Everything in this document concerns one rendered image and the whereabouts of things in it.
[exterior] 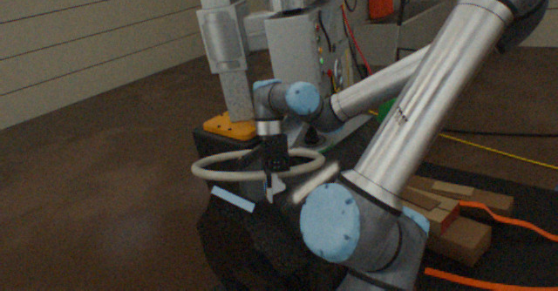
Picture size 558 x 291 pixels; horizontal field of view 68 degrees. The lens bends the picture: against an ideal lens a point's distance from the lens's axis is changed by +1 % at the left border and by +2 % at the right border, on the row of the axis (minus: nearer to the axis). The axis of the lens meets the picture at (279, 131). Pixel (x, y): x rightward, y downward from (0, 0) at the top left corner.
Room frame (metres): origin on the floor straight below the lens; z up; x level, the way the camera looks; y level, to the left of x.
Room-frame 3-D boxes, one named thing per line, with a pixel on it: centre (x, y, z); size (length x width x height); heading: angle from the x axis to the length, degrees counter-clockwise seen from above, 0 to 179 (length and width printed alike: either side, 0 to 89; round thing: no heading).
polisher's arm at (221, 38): (2.69, 0.02, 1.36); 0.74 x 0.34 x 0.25; 74
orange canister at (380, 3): (5.05, -1.51, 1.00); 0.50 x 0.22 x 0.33; 133
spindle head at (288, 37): (2.04, -0.19, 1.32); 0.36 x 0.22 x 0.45; 157
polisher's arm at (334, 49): (2.32, -0.33, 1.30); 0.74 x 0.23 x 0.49; 157
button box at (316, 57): (1.85, -0.24, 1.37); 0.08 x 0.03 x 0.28; 157
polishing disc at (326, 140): (1.96, -0.16, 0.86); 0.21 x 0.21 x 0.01
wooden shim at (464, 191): (2.33, -1.08, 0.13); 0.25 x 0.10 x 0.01; 50
